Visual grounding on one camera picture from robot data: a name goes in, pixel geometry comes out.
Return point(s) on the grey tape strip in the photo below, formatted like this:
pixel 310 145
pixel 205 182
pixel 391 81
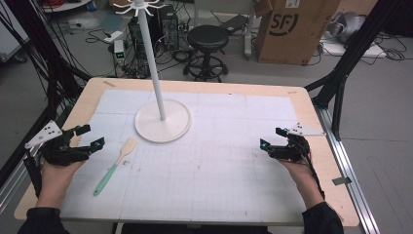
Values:
pixel 341 181

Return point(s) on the silver grey bag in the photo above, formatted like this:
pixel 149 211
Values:
pixel 347 26

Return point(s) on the white hook stand rack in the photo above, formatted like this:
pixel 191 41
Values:
pixel 156 126

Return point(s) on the white power strip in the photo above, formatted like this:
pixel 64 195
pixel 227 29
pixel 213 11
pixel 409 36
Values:
pixel 113 36

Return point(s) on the black computer tower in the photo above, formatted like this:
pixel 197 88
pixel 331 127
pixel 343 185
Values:
pixel 169 29

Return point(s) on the white metal post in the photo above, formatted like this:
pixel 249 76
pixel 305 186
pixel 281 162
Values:
pixel 248 35

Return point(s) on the brown cardboard box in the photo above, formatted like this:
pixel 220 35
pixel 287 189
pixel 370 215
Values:
pixel 292 45

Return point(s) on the person's left hand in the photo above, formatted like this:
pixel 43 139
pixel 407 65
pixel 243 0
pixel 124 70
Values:
pixel 55 180

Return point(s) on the black round stool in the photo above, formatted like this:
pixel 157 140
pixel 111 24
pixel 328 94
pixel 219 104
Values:
pixel 207 37

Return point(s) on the person's right hand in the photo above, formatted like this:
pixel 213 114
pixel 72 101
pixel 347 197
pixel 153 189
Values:
pixel 303 178

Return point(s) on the white grid mat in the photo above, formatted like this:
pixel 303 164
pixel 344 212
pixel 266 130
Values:
pixel 211 178

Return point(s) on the black metal frame stand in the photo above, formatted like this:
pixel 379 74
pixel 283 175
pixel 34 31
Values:
pixel 354 48
pixel 48 58

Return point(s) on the small device with green display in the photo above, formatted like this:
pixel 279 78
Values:
pixel 119 52

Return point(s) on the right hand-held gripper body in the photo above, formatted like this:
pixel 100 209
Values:
pixel 292 151

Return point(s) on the aluminium rail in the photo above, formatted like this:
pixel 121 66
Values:
pixel 13 194
pixel 357 198

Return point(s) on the white flat foam board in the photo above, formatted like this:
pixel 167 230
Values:
pixel 354 50

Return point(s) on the white round table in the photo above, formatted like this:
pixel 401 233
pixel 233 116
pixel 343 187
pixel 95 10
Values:
pixel 65 6

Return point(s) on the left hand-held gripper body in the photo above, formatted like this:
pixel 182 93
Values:
pixel 44 135

